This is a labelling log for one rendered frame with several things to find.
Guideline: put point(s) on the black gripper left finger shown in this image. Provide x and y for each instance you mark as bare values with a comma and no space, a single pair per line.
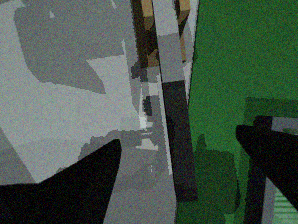
79,194

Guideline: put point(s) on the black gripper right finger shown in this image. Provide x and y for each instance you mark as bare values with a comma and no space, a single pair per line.
276,154

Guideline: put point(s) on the green flat mat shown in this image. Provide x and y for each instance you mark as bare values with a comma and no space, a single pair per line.
245,64

